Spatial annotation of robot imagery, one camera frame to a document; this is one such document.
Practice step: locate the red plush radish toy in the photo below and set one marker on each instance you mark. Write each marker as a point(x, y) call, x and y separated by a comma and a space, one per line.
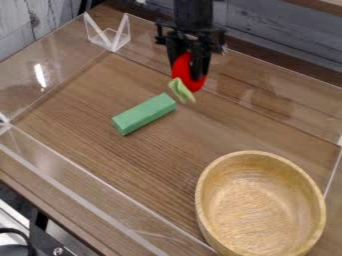
point(182, 84)

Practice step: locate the wooden bowl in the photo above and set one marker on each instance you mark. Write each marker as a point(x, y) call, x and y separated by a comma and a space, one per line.
point(259, 206)

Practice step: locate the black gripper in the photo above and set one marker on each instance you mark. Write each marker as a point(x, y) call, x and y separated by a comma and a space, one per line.
point(193, 18)

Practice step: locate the black table leg bracket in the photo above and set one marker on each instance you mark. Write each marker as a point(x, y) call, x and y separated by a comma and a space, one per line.
point(46, 245)

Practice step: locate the green rectangular block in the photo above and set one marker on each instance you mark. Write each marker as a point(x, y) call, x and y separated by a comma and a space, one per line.
point(145, 113)

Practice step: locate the clear acrylic tray wall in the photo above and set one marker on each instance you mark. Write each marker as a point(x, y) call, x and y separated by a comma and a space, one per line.
point(122, 190)

